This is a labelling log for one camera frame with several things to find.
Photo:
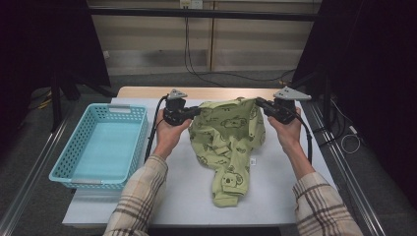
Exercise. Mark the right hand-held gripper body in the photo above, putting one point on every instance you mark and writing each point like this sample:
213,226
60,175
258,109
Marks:
288,95

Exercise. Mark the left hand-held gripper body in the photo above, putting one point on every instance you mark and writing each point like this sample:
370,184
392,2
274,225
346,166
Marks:
175,108

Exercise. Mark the green printed baby romper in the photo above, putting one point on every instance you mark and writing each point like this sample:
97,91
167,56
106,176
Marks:
226,141

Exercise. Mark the light blue plastic basket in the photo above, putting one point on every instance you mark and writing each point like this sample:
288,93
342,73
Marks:
75,144

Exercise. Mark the person's left hand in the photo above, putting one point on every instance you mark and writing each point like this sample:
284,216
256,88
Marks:
170,137

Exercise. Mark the person's right hand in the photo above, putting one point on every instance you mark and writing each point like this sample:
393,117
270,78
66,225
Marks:
290,136

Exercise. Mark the black metal stand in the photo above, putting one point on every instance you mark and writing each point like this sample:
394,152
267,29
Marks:
327,111
55,108

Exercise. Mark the white table cover board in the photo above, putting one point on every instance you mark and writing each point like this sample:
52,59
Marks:
183,183

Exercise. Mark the black curtain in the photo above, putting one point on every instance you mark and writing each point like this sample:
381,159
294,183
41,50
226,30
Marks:
39,42
377,65

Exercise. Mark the black horizontal metal bar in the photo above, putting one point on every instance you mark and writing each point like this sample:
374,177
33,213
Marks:
196,13

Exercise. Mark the small white wall fitting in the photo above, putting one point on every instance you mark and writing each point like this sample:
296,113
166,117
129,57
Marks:
106,54

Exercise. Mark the white wall socket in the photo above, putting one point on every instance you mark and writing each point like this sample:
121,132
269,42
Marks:
191,3

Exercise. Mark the aluminium floor rail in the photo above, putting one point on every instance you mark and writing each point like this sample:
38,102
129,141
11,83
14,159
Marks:
369,213
29,178

